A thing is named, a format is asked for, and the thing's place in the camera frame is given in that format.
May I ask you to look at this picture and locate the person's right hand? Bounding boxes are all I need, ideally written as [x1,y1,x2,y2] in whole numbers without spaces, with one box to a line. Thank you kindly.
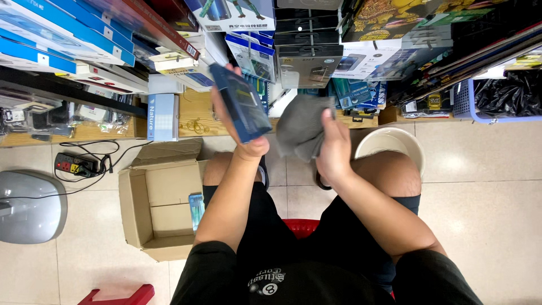
[315,108,355,188]

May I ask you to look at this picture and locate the person's left hand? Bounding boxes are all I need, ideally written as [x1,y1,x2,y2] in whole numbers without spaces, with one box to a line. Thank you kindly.
[210,64,271,163]

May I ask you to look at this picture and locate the dark blue phone case packet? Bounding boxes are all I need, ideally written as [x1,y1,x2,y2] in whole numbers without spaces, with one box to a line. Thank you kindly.
[209,64,273,144]

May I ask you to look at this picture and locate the grey cloth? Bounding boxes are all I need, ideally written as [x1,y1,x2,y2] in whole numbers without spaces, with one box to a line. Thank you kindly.
[276,94,338,164]

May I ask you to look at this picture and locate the black sandal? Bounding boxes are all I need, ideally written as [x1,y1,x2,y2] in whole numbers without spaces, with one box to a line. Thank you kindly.
[314,169,333,191]
[258,155,270,190]

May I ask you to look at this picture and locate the person's left leg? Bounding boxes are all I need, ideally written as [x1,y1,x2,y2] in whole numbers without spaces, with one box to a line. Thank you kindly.
[202,151,263,187]

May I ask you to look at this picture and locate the person's leg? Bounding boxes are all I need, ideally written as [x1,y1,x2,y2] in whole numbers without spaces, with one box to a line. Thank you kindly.
[350,150,423,200]
[202,151,263,187]

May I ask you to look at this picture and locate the white plastic bucket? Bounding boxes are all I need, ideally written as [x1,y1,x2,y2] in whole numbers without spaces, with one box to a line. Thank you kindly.
[353,126,427,178]

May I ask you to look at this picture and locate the yellow rubber bands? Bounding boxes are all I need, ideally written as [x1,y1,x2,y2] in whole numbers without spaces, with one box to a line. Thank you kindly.
[185,118,211,136]

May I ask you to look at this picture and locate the person's right leg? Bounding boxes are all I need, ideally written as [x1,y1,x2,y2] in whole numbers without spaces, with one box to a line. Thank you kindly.
[350,150,423,200]

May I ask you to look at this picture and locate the pile of teal cover packets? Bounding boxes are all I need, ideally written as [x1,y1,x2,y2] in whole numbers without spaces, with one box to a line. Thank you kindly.
[328,77,388,117]

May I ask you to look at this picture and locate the wooden shelf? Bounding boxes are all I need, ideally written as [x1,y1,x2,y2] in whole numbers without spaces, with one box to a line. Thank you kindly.
[0,67,460,148]

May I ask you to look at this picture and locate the teal screen protector packet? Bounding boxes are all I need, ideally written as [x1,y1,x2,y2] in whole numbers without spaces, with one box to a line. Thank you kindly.
[188,193,206,232]

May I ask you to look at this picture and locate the red plastic stool seat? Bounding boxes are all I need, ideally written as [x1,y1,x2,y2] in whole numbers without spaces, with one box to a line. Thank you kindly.
[281,218,321,240]

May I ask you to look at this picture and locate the white and blue box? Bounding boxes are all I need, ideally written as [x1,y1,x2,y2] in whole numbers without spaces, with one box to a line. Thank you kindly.
[147,93,180,142]

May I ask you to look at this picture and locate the row of blue hanging packets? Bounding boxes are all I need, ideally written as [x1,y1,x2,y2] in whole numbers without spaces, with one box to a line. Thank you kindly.
[224,31,277,84]

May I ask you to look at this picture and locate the stack of black grey packets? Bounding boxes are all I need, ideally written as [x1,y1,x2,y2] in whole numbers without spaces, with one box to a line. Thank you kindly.
[274,0,344,90]

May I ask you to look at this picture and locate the open cardboard box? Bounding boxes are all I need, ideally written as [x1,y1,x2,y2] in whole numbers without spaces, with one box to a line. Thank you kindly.
[118,138,213,262]

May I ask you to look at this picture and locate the pile of white packets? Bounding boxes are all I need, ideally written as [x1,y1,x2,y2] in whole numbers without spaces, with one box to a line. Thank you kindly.
[147,30,230,93]

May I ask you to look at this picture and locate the person's black shorts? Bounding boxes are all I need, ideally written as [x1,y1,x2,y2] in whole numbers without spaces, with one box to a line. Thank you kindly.
[202,181,422,297]

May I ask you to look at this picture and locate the person's black printed shirt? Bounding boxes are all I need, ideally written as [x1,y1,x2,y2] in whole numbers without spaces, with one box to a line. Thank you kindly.
[169,241,484,305]

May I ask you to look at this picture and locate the blue plastic basket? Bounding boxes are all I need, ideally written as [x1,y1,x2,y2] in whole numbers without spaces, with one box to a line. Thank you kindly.
[452,78,542,125]

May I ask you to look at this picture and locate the white packet with figure print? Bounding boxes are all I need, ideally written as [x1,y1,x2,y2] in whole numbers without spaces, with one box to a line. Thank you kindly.
[183,0,277,33]

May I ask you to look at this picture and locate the heap of colourful phone packets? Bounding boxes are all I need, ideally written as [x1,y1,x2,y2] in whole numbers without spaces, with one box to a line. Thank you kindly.
[332,0,542,106]

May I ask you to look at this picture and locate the long red-edged box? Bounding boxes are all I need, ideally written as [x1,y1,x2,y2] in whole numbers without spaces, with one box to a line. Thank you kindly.
[82,0,201,61]

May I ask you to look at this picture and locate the black power strip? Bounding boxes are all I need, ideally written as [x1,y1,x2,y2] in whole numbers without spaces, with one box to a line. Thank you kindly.
[54,152,100,178]

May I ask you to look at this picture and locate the black plastic bag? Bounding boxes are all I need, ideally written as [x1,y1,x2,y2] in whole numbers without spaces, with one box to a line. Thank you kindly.
[473,69,542,119]

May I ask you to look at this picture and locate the clear bags of accessories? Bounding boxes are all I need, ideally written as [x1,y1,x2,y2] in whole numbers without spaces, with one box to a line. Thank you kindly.
[0,90,133,141]

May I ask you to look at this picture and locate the red plastic stool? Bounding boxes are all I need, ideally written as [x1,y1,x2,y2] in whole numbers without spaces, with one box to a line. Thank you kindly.
[77,284,156,305]

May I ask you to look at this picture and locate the stack of blue white boxes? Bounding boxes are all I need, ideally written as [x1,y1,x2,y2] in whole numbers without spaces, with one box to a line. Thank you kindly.
[0,0,137,76]

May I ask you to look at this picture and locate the black power cable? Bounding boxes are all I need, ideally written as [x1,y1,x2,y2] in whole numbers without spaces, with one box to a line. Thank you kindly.
[0,139,154,201]

